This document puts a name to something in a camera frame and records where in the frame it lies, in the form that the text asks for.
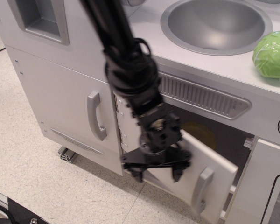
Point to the grey fridge door handle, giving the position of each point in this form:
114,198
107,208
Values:
93,101

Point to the white oven door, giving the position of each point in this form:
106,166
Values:
258,191

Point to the white cabinet door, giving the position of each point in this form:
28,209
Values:
220,160

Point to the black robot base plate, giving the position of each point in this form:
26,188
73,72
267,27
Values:
17,214

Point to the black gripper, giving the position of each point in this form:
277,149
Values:
141,159

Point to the white toy kitchen cabinet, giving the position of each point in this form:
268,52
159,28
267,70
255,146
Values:
31,171

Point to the grey vent grille panel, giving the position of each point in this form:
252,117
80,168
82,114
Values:
203,97

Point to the yellow toy plate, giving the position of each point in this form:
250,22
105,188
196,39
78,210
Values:
201,132

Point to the silver sink bowl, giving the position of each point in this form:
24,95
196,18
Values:
215,27

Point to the silver fridge emblem trim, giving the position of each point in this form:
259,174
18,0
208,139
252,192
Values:
76,142

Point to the aluminium extrusion frame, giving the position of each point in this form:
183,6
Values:
67,155

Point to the green toy cabbage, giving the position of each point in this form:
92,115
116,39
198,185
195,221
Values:
266,55

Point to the grey recessed dispenser panel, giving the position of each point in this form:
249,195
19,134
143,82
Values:
43,18

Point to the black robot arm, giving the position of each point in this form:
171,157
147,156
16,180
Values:
133,75

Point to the grey cabinet door handle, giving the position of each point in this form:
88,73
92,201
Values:
198,204

